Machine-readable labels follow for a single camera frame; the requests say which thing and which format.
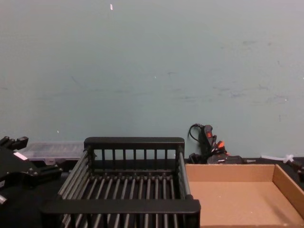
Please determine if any shallow brown cardboard tray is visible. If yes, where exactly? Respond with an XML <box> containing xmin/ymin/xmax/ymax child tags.
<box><xmin>184</xmin><ymin>163</ymin><xmax>304</xmax><ymax>228</ymax></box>

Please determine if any black corded tool red switch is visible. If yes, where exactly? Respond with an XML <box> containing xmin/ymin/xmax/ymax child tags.
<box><xmin>189</xmin><ymin>123</ymin><xmax>256</xmax><ymax>165</ymax></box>

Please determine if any small white three-armed plastic piece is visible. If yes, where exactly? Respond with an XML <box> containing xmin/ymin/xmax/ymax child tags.
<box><xmin>261</xmin><ymin>153</ymin><xmax>295</xmax><ymax>163</ymax></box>

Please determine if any pale green wall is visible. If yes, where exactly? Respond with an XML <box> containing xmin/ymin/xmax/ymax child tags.
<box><xmin>0</xmin><ymin>0</ymin><xmax>304</xmax><ymax>159</ymax></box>

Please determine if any clear plastic case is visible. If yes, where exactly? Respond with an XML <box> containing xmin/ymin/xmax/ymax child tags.
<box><xmin>17</xmin><ymin>142</ymin><xmax>84</xmax><ymax>166</ymax></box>

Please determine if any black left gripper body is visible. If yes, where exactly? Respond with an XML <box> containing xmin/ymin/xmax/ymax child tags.
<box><xmin>0</xmin><ymin>145</ymin><xmax>35</xmax><ymax>191</ymax></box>

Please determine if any black rack with steel bars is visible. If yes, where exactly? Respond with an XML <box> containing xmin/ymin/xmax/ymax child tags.
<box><xmin>39</xmin><ymin>136</ymin><xmax>201</xmax><ymax>228</ymax></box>

